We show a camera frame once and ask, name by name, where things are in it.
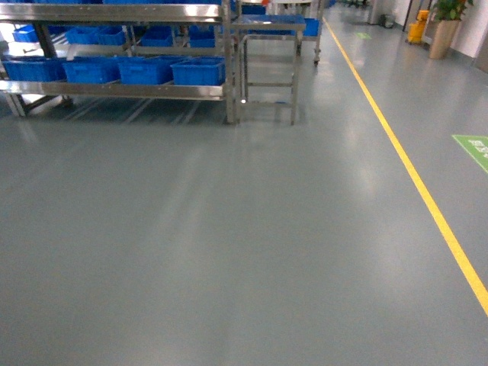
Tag blue bin rightmost front row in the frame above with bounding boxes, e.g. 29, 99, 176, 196
171, 57, 226, 86

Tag blue bin row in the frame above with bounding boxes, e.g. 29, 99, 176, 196
171, 57, 226, 86
2, 56, 67, 82

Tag grey trash bin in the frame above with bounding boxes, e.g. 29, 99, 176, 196
380, 14, 395, 29

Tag long stainless steel shelf rack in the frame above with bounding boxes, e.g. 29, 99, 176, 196
1, 1, 237, 124

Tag blue bin leftmost front row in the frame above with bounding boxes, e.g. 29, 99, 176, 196
2, 56, 67, 82

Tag small stainless steel table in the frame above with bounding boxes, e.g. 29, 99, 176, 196
231, 14, 306, 125

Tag far stainless steel cart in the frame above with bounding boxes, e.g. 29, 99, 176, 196
231, 1, 334, 66

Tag yellow mop bucket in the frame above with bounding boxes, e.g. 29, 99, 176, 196
406, 10, 429, 44

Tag gold plant pot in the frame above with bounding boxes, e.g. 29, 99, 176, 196
429, 20, 460, 59

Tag green potted plant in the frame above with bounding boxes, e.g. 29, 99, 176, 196
433, 0, 474, 21

